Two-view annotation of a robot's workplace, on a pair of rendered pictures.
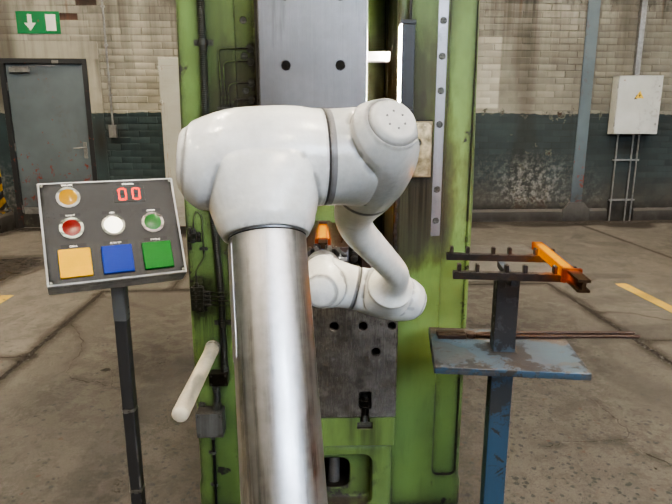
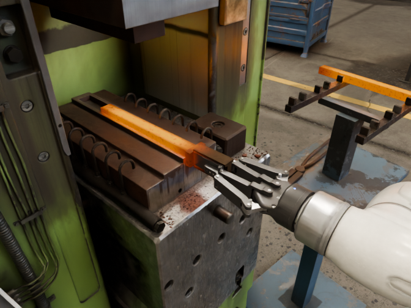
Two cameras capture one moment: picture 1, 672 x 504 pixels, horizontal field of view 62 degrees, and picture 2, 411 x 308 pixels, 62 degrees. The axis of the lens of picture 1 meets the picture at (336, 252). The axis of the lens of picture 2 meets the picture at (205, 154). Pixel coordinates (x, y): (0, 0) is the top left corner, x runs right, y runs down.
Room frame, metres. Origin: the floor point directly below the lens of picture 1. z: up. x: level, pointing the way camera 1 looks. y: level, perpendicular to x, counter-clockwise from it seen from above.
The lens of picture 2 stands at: (1.22, 0.44, 1.40)
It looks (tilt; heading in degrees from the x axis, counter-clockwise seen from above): 35 degrees down; 313
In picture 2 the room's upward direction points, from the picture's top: straight up
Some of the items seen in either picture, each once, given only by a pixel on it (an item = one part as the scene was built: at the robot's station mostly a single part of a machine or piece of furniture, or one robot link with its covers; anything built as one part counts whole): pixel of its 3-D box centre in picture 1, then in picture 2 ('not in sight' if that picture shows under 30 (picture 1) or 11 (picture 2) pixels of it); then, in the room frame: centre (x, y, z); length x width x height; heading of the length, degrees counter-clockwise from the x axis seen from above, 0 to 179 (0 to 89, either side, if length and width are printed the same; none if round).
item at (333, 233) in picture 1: (315, 243); (122, 139); (1.84, 0.07, 0.96); 0.42 x 0.20 x 0.09; 1
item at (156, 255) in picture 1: (157, 255); not in sight; (1.47, 0.48, 1.01); 0.07 x 0.05 x 0.07; 116
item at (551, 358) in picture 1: (501, 350); (334, 175); (1.50, -0.47, 0.72); 0.40 x 0.30 x 0.02; 84
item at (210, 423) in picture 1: (211, 421); not in sight; (1.74, 0.43, 0.36); 0.09 x 0.07 x 0.12; 91
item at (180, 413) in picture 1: (198, 377); not in sight; (1.53, 0.41, 0.62); 0.44 x 0.05 x 0.05; 1
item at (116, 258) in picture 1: (117, 259); not in sight; (1.42, 0.57, 1.01); 0.07 x 0.05 x 0.07; 116
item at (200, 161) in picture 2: not in sight; (208, 164); (1.58, 0.05, 1.00); 0.07 x 0.01 x 0.03; 1
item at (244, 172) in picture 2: not in sight; (253, 178); (1.49, 0.02, 1.00); 0.11 x 0.01 x 0.04; 176
